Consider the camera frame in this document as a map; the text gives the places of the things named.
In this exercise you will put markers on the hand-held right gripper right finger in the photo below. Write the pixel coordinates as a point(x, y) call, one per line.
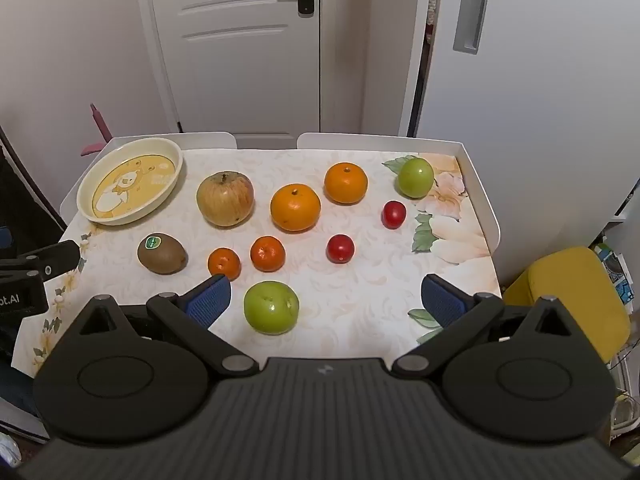
point(442, 302)

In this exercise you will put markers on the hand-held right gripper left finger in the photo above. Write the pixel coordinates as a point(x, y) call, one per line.
point(210, 302)

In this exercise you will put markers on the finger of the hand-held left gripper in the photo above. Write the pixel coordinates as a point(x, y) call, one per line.
point(57, 257)

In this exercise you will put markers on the small mandarin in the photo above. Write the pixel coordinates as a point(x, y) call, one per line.
point(224, 263)

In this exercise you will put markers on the green apple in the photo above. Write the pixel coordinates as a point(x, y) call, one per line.
point(271, 308)
point(415, 177)

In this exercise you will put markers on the brown kiwi with green sticker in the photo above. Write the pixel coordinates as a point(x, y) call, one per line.
point(162, 255)

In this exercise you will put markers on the yellow cartoon print plate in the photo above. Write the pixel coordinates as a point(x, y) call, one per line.
point(127, 185)

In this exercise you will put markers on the red-yellow apple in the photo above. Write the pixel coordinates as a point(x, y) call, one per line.
point(225, 200)

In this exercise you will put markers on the large orange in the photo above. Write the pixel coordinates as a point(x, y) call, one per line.
point(295, 208)

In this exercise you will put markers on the black jacket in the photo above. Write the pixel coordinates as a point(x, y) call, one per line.
point(17, 220)

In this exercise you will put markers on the black metal pole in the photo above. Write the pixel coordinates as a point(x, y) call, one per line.
point(35, 177)

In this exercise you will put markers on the oblong cherry tomato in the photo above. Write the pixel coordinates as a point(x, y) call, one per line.
point(393, 215)

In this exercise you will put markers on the floral tablecloth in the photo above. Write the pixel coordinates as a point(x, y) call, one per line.
point(310, 280)

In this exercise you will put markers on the round cherry tomato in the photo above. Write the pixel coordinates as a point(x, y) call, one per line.
point(340, 249)

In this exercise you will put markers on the yellow chair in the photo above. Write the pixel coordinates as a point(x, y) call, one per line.
point(565, 285)

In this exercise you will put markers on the pink stool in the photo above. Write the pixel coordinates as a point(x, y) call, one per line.
point(100, 122)

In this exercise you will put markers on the flat orange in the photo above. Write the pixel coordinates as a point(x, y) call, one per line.
point(346, 183)

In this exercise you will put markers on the white table with raised rim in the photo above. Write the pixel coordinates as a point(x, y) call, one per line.
point(210, 139)

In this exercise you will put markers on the blue patterned box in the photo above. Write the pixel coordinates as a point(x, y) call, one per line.
point(614, 270)

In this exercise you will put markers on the white panel door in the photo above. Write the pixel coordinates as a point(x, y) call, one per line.
point(240, 70)

